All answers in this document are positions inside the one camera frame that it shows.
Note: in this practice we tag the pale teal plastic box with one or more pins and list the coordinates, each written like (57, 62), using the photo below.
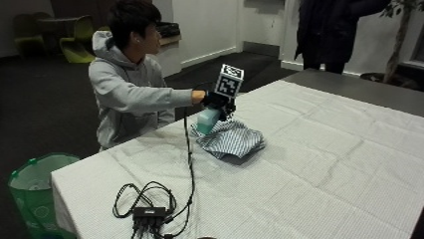
(206, 121)

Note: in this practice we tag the yellow-green chair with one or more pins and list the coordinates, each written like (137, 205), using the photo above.
(79, 43)

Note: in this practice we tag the black hub box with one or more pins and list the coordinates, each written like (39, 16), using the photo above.
(149, 212)

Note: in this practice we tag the green laundry bin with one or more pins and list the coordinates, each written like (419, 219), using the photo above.
(35, 192)

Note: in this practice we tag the white tablecloth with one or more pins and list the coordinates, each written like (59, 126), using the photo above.
(282, 166)

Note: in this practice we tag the striped folded cloth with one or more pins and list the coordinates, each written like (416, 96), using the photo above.
(230, 138)

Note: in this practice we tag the the person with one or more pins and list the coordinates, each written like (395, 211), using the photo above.
(128, 83)

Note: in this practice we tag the white marker cube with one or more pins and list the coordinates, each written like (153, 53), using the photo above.
(229, 81)

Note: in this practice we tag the white counter with black device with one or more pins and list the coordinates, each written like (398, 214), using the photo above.
(170, 43)

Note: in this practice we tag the potted tree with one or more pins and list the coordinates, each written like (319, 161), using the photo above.
(398, 43)

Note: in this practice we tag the dark round table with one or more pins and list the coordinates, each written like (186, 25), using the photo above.
(57, 23)

